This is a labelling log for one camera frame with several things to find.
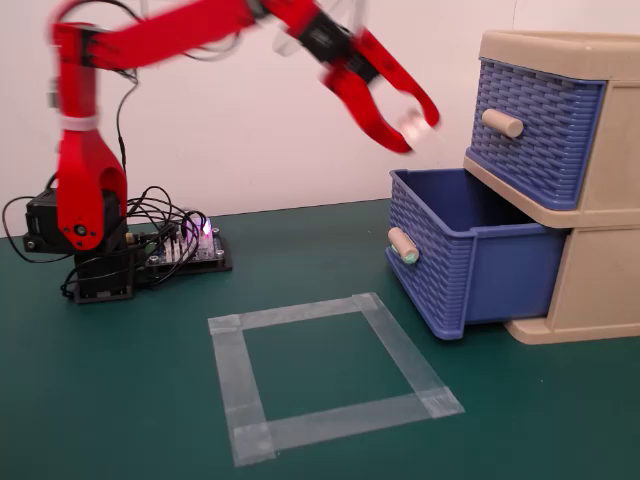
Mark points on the small white cube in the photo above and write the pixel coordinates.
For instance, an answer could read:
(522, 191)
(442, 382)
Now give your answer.
(414, 125)

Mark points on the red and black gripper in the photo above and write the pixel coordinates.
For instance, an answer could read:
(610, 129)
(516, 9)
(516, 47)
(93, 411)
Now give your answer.
(332, 42)

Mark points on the red robot arm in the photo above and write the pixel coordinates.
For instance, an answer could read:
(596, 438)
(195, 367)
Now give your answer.
(77, 165)

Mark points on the control circuit board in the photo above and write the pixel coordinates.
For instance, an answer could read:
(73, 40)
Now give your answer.
(205, 255)

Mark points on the beige plastic drawer cabinet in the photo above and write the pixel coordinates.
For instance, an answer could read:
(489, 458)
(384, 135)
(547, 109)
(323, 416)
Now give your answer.
(610, 150)

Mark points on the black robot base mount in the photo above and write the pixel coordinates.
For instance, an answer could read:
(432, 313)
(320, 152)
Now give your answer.
(102, 285)

